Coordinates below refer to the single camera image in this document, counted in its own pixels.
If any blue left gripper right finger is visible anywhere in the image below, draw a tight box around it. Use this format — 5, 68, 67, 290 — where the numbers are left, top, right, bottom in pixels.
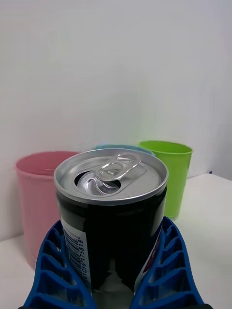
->
130, 215, 205, 309

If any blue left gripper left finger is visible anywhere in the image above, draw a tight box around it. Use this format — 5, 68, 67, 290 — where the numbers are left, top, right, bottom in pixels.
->
23, 219, 98, 309

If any black drink can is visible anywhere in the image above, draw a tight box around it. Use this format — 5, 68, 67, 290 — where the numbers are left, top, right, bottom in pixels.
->
53, 148, 169, 300

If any pink plastic bin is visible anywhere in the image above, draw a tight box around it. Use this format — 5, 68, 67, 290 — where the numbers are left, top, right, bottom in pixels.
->
15, 151, 79, 270

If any green plastic bin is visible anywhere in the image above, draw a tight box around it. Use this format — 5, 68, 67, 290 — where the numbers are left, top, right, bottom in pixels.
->
138, 140, 194, 219

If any pale blue plastic bin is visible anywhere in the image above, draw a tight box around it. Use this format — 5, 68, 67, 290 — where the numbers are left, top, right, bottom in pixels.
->
95, 144, 155, 156

